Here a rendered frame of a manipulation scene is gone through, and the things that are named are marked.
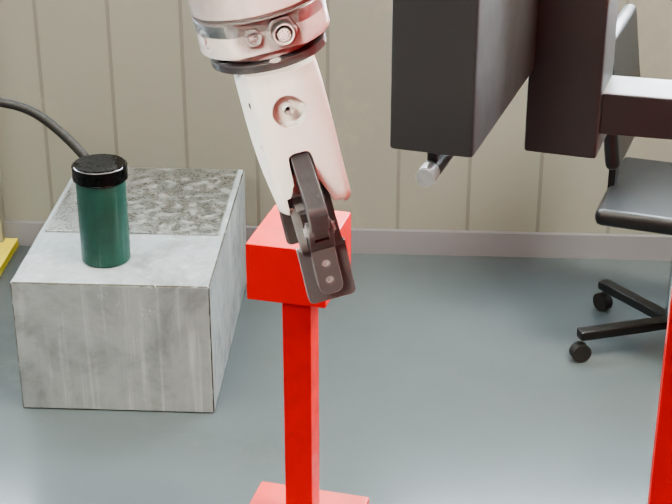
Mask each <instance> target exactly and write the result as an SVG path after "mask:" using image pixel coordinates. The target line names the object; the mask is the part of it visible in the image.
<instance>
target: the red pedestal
mask: <svg viewBox="0 0 672 504"><path fill-rule="evenodd" d="M334 211H335V210H334ZM335 215H336V218H337V221H338V225H339V228H340V232H341V235H342V236H344V238H345V242H346V246H347V251H348V255H349V260H350V264H351V212H345V211H335ZM298 248H300V246H299V243H297V244H293V245H290V244H288V243H287V241H286V239H285V235H284V231H283V227H282V223H281V219H280V215H279V211H278V207H277V204H276V205H275V206H274V207H273V208H272V210H271V211H270V212H269V214H268V215H267V216H266V218H265V219H264V220H263V221H262V223H261V224H260V225H259V227H258V228H257V229H256V231H255V232H254V233H253V235H252V236H251V237H250V239H249V240H248V241H247V243H246V279H247V299H253V300H262V301H270V302H278V303H282V321H283V378H284V435H285V485H284V484H277V483H271V482H264V481H262V482H261V484H260V485H259V487H258V489H257V491H256V493H255V495H254V496H253V498H252V500H251V502H250V504H369V497H364V496H357V495H350V494H344V493H337V492H330V491H324V490H319V335H318V307H320V308H326V306H327V305H328V303H329V301H330V300H327V301H323V302H320V303H316V304H312V303H310V302H309V299H308V297H307V293H306V288H305V284H304V280H303V276H302V272H301V268H300V264H299V260H298V256H297V252H296V249H298Z"/></svg>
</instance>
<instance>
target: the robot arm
mask: <svg viewBox="0 0 672 504"><path fill-rule="evenodd" d="M188 4H189V8H190V12H191V15H192V19H193V23H194V27H195V31H196V35H197V38H198V42H199V46H200V50H201V52H202V53H203V54H204V55H205V56H207V57H209V58H210V61H211V64H212V67H213V68H214V69H215V70H216V71H219V72H221V73H225V74H232V75H234V78H235V82H236V86H237V90H238V94H239V97H240V101H241V105H242V109H243V112H244V116H245V120H246V123H247V127H248V130H249V133H250V137H251V140H252V143H253V146H254V149H255V152H256V155H257V158H258V161H259V164H260V166H261V169H262V171H263V174H264V176H265V179H266V181H267V184H268V186H269V188H270V190H271V193H272V195H273V197H274V200H275V202H276V204H277V207H278V211H279V215H280V219H281V223H282V227H283V231H284V235H285V239H286V241H287V243H288V244H290V245H293V244H297V243H299V246H300V248H298V249H296V252H297V256H298V260H299V264H300V268H301V272H302V276H303V280H304V284H305V288H306V293H307V297H308V299H309V302H310V303H312V304H316V303H320V302H323V301H327V300H331V299H334V298H338V297H342V296H345V295H349V294H352V293H354V292H355V290H356V286H355V282H354V277H353V273H352V268H351V264H350V260H349V255H348V251H347V246H346V242H345V238H344V236H342V235H341V232H340V228H339V225H338V221H337V218H336V215H335V211H334V208H333V204H332V199H331V197H330V194H331V196H332V197H333V198H334V199H335V201H336V200H340V199H343V201H345V200H347V199H348V198H349V197H350V195H351V189H350V186H349V182H348V178H347V174H346V171H345V167H344V163H343V159H342V155H341V151H340V147H339V143H338V139H337V135H336V131H335V126H334V122H333V118H332V114H331V110H330V106H329V103H328V99H327V95H326V91H325V88H324V84H323V80H322V77H321V74H320V70H319V67H318V64H317V61H316V58H315V55H314V54H315V53H317V52H318V51H319V50H321V49H322V48H323V46H324V45H325V43H326V34H325V30H326V29H327V27H328V26H329V23H330V20H329V15H328V10H327V5H326V1H325V0H188ZM320 188H321V189H320ZM321 191H322V192H321ZM329 193H330V194H329Z"/></svg>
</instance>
